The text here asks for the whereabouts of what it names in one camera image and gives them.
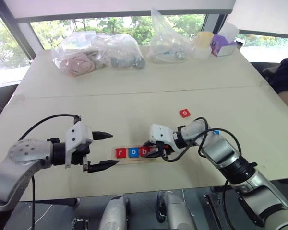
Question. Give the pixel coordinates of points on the red letter o block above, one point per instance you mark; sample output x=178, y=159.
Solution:
x=184, y=113

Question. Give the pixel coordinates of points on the white roller blind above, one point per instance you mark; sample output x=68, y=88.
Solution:
x=110, y=8
x=266, y=16

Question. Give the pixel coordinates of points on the red letter b block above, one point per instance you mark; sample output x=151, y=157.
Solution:
x=145, y=151

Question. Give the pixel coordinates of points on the tall clear plastic bag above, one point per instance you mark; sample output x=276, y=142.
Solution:
x=169, y=45

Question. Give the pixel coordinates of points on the clear bag of plush toys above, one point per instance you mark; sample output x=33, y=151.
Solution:
x=86, y=55

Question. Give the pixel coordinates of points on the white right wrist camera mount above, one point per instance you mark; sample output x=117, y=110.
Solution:
x=159, y=134

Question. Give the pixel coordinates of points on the wooden letter tray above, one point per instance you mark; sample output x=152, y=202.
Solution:
x=124, y=161

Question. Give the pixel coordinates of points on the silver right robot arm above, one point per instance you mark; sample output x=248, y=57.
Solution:
x=220, y=148

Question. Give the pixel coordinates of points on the black table frame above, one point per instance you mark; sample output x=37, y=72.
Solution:
x=213, y=208

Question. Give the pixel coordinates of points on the yellow and white cup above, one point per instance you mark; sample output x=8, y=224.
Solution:
x=202, y=44

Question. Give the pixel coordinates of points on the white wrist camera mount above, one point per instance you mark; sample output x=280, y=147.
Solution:
x=159, y=134
x=77, y=134

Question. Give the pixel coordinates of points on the purple tissue box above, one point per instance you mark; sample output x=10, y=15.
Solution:
x=222, y=46

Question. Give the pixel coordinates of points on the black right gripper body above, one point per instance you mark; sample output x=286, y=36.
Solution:
x=165, y=151

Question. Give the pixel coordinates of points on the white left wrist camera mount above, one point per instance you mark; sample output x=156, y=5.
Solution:
x=77, y=134

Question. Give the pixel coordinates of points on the red letter r block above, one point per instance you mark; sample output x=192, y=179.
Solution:
x=121, y=153

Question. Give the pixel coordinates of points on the blue letter o block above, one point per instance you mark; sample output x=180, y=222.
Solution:
x=134, y=152

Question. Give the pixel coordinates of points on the silver rounded robot leg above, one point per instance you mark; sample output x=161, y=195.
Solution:
x=115, y=213
x=175, y=210

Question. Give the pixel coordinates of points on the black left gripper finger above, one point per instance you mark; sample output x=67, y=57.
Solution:
x=102, y=135
x=103, y=164

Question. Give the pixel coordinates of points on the dark window frame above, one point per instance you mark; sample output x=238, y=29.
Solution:
x=21, y=36

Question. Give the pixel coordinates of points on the person in dark clothing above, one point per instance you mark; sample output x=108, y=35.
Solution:
x=286, y=76

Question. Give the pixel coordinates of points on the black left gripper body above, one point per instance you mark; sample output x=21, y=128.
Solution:
x=84, y=149

